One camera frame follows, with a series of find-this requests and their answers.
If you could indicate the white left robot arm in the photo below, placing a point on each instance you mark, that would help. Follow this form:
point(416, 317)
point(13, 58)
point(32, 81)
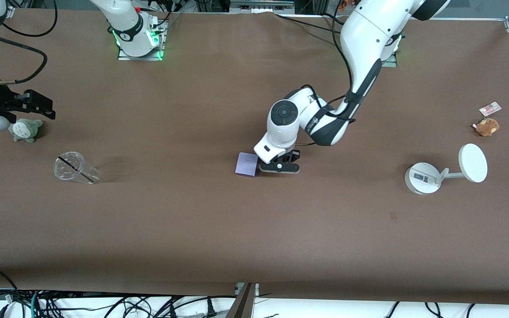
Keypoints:
point(360, 35)

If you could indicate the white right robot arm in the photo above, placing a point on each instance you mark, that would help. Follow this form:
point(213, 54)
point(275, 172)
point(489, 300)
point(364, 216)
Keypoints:
point(126, 22)

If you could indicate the grey green plush toy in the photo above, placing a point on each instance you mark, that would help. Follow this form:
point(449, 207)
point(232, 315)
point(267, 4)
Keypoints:
point(24, 129)

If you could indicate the clear plastic cup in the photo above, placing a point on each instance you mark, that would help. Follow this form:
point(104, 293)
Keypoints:
point(71, 168)

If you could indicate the black drinking straw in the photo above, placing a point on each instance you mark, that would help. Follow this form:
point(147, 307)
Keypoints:
point(76, 169)

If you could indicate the brown table cover sheet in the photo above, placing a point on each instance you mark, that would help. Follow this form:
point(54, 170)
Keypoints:
point(237, 229)

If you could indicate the grey metal box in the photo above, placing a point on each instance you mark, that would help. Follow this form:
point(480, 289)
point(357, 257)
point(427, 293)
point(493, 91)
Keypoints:
point(261, 5)

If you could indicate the brown table support beam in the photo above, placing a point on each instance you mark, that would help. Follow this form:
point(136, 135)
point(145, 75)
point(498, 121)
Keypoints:
point(241, 304)

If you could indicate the white round desk stand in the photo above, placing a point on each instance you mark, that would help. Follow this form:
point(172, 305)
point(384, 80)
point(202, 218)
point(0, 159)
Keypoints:
point(422, 179)

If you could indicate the black power plug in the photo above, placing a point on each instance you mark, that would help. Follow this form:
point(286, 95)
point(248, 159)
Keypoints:
point(210, 310)

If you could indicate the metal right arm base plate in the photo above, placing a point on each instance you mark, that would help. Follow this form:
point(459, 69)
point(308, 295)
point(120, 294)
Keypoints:
point(139, 58)

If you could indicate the metal table bracket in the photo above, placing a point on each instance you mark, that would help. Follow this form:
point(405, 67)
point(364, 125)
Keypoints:
point(238, 289)

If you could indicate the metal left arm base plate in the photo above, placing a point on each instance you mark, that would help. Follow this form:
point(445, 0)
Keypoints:
point(389, 64)

